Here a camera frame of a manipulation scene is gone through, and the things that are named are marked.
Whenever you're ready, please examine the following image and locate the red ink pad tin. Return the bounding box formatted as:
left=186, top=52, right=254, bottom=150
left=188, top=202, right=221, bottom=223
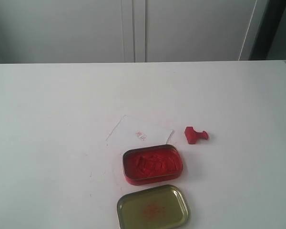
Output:
left=123, top=145, right=183, bottom=186

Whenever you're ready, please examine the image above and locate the white paper sheet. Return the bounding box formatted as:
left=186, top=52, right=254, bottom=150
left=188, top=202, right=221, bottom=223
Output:
left=106, top=115, right=174, bottom=151

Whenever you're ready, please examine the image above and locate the red stamp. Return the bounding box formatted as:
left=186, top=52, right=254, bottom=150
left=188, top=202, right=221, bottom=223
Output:
left=184, top=126, right=209, bottom=145

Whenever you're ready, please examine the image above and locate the dark vertical post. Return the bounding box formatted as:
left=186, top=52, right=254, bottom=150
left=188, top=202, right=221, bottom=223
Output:
left=249, top=0, right=286, bottom=61

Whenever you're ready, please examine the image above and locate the white cabinet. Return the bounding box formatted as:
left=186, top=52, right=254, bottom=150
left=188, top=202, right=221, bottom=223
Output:
left=0, top=0, right=267, bottom=63

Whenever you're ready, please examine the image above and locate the gold tin lid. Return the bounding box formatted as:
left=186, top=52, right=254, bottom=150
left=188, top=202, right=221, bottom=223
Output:
left=117, top=185, right=189, bottom=229

